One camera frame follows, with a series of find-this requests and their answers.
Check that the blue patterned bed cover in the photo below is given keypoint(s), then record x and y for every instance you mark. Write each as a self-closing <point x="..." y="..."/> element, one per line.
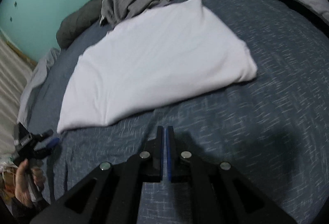
<point x="274" y="130"/>

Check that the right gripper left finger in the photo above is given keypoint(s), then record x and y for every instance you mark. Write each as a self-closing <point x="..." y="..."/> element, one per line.
<point x="110" y="193"/>

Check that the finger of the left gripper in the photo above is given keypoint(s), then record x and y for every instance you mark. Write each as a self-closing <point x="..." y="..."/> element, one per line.
<point x="53" y="143"/>
<point x="46" y="134"/>

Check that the person's left hand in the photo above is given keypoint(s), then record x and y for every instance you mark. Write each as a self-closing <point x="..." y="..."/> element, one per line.
<point x="22" y="192"/>

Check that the beige striped curtain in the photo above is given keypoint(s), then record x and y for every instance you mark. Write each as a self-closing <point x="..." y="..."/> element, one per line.
<point x="14" y="73"/>

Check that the white long-sleeve shirt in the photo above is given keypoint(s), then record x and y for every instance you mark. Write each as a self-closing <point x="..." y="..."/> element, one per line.
<point x="162" y="56"/>

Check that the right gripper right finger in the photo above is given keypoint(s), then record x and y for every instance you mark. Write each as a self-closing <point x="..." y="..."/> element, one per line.
<point x="218" y="193"/>

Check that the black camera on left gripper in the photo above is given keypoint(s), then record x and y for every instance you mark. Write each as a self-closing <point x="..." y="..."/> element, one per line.
<point x="21" y="137"/>

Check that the wooden frame by wall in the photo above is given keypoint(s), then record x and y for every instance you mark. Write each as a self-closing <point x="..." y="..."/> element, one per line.
<point x="30" y="62"/>

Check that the light grey crumpled sheet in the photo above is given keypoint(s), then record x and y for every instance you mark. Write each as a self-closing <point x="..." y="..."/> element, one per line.
<point x="34" y="84"/>

